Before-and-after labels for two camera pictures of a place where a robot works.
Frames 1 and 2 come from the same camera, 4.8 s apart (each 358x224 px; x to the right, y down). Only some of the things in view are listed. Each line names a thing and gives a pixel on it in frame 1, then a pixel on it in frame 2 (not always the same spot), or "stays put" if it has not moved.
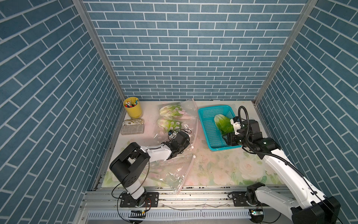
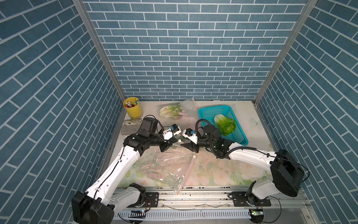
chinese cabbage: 224,124 stays put
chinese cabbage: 172,111 stays put
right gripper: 230,139 to 190,145
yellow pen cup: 133,106 stays put
